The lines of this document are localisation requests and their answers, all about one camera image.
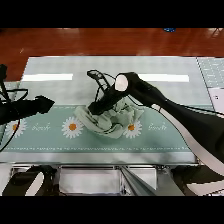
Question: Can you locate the silver frame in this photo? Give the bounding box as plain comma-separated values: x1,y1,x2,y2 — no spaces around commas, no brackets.
0,161,224,197

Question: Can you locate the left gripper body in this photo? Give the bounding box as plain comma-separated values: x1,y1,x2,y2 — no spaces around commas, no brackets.
33,95,56,115

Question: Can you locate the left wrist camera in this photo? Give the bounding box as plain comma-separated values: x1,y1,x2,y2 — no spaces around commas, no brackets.
0,63,11,103

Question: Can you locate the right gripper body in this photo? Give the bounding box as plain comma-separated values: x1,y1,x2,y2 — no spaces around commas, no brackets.
87,88,130,116

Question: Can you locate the pale green T-shirt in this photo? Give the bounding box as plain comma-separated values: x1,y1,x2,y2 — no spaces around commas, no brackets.
73,98,145,140

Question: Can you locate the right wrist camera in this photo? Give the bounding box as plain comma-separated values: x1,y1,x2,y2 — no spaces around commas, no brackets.
86,69,116,95

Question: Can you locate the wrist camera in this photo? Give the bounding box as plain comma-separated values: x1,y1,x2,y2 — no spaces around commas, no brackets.
86,69,116,95
0,63,11,103

